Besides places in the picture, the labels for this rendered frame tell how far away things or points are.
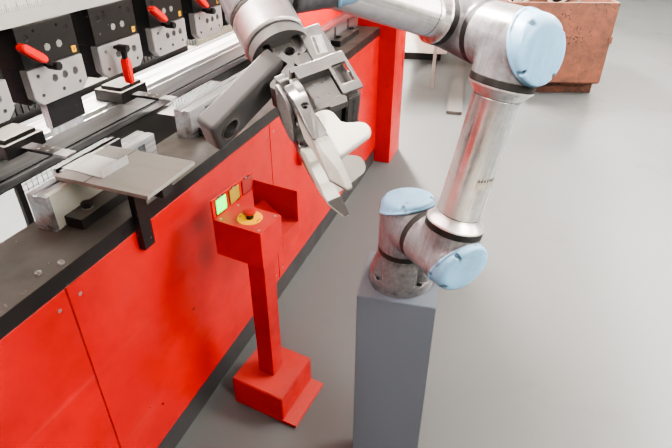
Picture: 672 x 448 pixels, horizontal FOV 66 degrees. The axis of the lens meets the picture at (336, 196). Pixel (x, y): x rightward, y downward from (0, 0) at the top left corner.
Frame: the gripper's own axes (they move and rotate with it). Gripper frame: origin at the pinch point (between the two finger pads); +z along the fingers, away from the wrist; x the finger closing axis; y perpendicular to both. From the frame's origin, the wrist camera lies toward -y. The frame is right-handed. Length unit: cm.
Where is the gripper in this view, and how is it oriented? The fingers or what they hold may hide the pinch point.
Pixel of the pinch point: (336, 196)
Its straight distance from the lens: 51.9
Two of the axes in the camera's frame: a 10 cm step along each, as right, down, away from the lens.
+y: 9.0, -3.8, 2.0
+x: -0.3, 4.2, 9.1
